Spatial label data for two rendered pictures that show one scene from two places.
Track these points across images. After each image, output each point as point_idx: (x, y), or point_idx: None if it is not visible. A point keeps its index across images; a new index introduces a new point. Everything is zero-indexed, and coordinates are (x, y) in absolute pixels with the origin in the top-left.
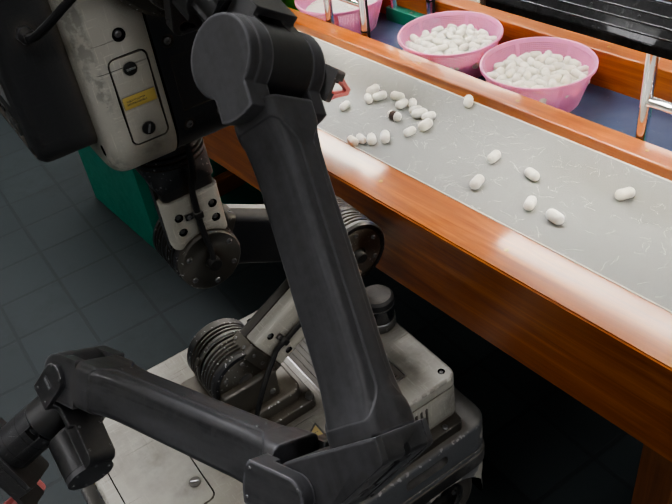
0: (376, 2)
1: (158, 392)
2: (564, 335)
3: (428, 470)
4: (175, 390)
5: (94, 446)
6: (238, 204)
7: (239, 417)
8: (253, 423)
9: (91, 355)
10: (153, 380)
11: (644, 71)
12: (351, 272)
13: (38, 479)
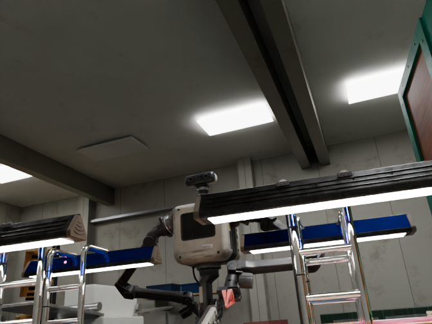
0: (354, 323)
1: (162, 290)
2: None
3: None
4: (161, 290)
5: (180, 308)
6: (212, 308)
7: (145, 288)
8: (143, 288)
9: (186, 294)
10: (166, 291)
11: (84, 303)
12: None
13: (196, 319)
